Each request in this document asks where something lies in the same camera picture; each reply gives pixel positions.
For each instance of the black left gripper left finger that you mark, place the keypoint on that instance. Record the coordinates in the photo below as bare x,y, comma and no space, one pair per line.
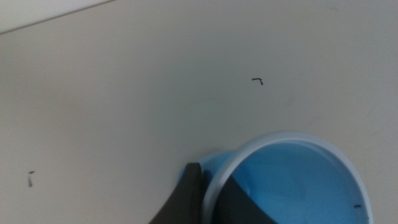
183,199

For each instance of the blue paper cup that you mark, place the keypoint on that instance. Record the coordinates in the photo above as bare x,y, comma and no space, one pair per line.
295,174

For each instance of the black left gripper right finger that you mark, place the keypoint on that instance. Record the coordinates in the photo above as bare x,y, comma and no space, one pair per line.
239,207

